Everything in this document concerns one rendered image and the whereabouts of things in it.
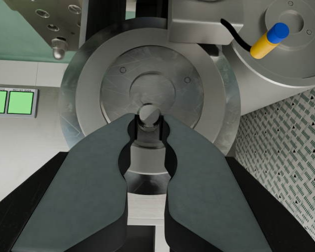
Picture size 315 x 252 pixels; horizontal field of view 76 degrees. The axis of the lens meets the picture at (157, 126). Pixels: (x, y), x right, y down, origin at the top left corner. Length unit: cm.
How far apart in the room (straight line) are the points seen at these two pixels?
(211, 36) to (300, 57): 9
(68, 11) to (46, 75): 288
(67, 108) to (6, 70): 345
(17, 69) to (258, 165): 341
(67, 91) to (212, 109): 11
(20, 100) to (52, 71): 276
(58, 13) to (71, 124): 34
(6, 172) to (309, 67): 57
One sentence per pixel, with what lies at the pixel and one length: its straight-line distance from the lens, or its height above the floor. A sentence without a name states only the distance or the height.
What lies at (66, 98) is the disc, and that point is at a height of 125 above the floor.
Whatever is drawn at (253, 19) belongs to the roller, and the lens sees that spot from 22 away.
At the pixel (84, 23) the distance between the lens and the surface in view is 20.
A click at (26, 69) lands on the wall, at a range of 349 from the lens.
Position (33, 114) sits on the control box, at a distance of 55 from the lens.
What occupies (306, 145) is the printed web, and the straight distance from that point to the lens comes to 28.
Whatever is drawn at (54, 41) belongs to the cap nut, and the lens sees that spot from 58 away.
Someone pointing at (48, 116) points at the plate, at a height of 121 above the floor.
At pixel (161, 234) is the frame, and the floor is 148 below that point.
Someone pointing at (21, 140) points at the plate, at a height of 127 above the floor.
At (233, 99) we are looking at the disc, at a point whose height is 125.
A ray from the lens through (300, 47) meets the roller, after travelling 22.
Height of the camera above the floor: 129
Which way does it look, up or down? 8 degrees down
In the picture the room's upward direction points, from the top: 178 degrees counter-clockwise
